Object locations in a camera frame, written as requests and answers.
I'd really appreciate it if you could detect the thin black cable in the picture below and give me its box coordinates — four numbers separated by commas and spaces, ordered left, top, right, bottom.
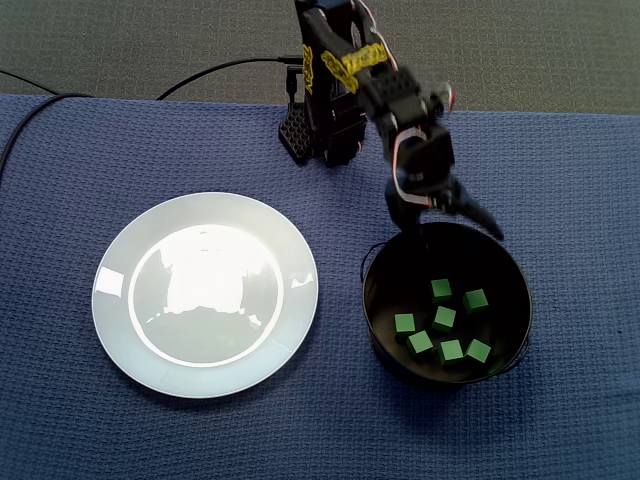
0, 68, 60, 96

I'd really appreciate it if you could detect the thick black cable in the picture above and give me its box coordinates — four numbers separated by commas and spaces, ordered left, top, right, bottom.
0, 54, 304, 174

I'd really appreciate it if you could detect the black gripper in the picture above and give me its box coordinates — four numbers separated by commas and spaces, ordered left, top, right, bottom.
383, 122, 505, 242

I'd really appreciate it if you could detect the black metal bucket container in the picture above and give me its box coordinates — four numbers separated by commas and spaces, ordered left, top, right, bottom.
359, 222, 534, 392

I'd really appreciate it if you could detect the blue woven table cloth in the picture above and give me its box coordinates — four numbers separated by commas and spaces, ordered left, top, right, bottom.
0, 93, 640, 480

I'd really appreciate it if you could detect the white round plate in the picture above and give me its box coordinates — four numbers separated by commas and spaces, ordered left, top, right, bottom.
91, 192, 320, 400

